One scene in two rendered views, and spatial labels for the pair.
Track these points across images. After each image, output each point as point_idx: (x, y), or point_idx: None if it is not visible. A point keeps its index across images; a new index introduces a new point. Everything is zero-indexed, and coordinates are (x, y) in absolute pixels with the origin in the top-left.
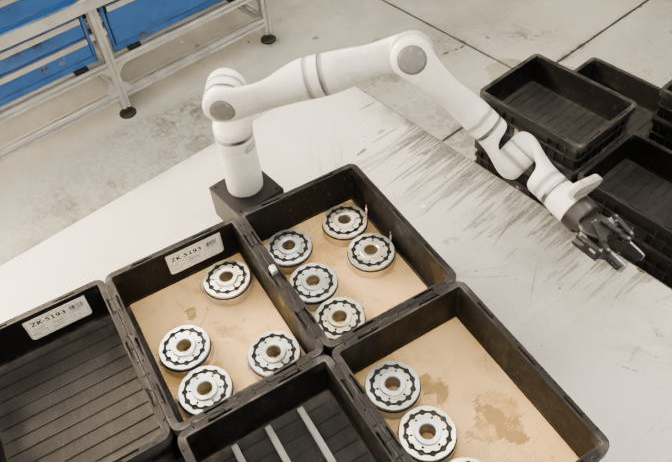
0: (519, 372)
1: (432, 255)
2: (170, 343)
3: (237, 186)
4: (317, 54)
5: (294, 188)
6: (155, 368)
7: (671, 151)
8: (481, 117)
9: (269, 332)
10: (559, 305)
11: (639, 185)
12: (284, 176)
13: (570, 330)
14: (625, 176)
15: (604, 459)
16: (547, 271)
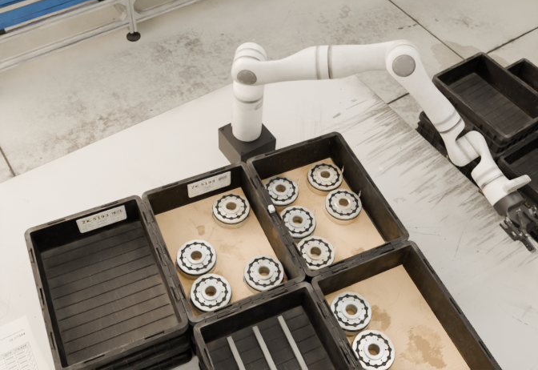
0: (446, 315)
1: (392, 217)
2: (186, 252)
3: (242, 132)
4: (329, 46)
5: (291, 145)
6: None
7: None
8: (447, 117)
9: (261, 255)
10: (475, 264)
11: None
12: (274, 126)
13: (482, 285)
14: (534, 162)
15: None
16: (470, 236)
